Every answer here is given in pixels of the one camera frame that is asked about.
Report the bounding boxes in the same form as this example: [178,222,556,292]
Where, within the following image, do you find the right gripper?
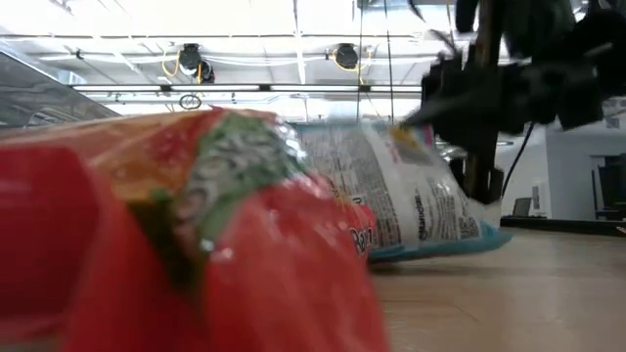
[400,0,607,204]

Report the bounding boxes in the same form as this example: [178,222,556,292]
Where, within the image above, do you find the blue white ramen packet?
[292,120,514,264]

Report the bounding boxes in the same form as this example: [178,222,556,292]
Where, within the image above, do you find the orange-red ramen packet green stripe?
[0,107,392,352]

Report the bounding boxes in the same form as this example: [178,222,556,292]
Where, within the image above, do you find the small grey screen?
[512,198,533,219]

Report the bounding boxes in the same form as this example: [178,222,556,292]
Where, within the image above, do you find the long ceiling light bar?
[67,83,423,95]

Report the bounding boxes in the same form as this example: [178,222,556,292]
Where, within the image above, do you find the flat grey tray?
[0,48,119,131]

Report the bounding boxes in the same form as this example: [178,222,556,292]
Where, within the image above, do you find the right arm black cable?
[501,121,537,197]

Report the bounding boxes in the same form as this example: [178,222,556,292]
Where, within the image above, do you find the white wall unit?
[531,180,552,219]

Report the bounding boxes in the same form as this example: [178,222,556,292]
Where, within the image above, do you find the black ceiling cord reel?
[177,43,202,72]
[195,61,216,85]
[334,43,360,71]

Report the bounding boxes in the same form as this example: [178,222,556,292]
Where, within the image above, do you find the black table frame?
[499,216,626,240]

